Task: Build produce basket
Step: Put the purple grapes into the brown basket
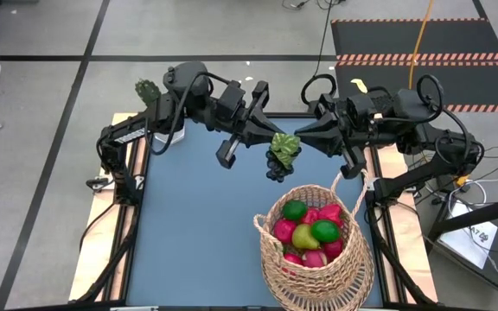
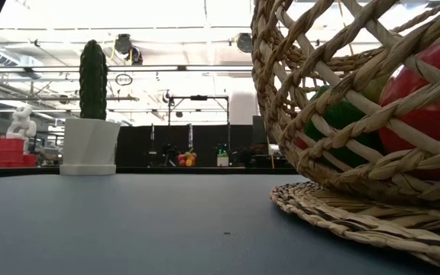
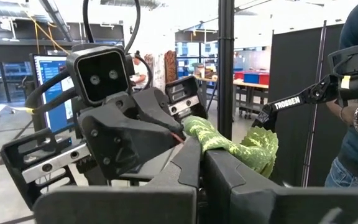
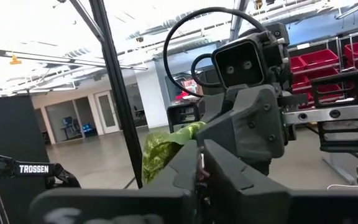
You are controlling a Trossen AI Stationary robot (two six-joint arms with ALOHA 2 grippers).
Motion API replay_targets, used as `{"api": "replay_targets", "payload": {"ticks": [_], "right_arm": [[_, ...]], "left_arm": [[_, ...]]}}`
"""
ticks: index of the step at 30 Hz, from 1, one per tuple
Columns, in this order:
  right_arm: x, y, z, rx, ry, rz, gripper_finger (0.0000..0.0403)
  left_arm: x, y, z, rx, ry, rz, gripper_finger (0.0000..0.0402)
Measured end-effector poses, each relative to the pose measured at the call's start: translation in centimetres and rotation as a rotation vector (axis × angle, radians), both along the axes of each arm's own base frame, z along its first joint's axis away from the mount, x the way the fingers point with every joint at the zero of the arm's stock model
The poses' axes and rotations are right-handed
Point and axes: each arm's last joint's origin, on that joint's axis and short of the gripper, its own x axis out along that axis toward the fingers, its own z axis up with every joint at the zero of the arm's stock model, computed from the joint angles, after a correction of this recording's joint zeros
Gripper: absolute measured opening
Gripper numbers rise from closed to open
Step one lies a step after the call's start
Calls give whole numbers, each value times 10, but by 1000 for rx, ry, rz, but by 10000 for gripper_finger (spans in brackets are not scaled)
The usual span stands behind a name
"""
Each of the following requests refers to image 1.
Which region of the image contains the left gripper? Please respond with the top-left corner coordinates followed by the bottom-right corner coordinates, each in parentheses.
top-left (207, 79), bottom-right (292, 170)

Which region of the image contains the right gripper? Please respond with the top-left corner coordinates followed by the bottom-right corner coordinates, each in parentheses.
top-left (294, 92), bottom-right (389, 181)

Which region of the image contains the dark grape bunch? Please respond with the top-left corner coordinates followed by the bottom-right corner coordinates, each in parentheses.
top-left (265, 131), bottom-right (303, 183)

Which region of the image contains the pink-red bell pepper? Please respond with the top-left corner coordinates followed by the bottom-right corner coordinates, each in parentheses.
top-left (317, 203), bottom-right (344, 226)

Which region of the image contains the green lime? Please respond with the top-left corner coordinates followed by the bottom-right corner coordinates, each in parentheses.
top-left (282, 200), bottom-right (309, 222)
top-left (310, 219), bottom-right (342, 244)

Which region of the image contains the red apple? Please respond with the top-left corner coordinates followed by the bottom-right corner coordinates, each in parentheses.
top-left (303, 208), bottom-right (322, 226)

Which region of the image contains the pink round pomegranate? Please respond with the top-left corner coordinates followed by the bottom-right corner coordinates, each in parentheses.
top-left (281, 251), bottom-right (304, 276)
top-left (322, 239), bottom-right (345, 260)
top-left (272, 219), bottom-right (297, 245)

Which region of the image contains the yellow-green pear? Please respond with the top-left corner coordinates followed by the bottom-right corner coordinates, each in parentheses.
top-left (291, 223), bottom-right (322, 251)

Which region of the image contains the pink dragon fruit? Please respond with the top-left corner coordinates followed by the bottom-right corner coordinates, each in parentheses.
top-left (301, 249), bottom-right (329, 269)

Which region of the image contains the woven wicker basket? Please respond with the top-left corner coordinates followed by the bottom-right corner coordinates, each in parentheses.
top-left (251, 168), bottom-right (376, 311)

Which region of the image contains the white plant pot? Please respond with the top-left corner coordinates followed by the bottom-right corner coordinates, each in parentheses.
top-left (153, 116), bottom-right (186, 146)

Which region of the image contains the green cactus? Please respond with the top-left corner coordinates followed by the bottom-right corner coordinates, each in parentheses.
top-left (134, 79), bottom-right (163, 107)

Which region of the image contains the wooden table side board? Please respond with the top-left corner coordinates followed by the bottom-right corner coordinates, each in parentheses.
top-left (67, 112), bottom-right (149, 303)
top-left (369, 144), bottom-right (439, 303)

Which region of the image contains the black mat with orange stripes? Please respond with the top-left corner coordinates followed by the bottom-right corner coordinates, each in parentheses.
top-left (329, 17), bottom-right (498, 114)

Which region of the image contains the white paper sheet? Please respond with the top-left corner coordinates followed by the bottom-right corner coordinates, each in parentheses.
top-left (438, 201), bottom-right (498, 270)

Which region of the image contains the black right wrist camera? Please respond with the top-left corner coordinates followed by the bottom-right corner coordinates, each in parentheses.
top-left (346, 92), bottom-right (378, 118)

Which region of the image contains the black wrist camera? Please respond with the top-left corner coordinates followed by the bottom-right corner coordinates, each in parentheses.
top-left (216, 79), bottom-right (247, 121)
top-left (346, 92), bottom-right (378, 118)

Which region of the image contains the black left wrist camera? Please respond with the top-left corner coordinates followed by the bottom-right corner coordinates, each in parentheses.
top-left (216, 79), bottom-right (247, 121)

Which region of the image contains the black coiled floor cable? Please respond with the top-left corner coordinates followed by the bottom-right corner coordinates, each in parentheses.
top-left (299, 0), bottom-right (339, 106)

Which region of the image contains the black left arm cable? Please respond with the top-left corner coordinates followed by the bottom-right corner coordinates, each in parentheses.
top-left (144, 71), bottom-right (235, 156)

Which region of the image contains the yellow cable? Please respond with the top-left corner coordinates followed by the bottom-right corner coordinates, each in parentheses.
top-left (407, 0), bottom-right (435, 91)

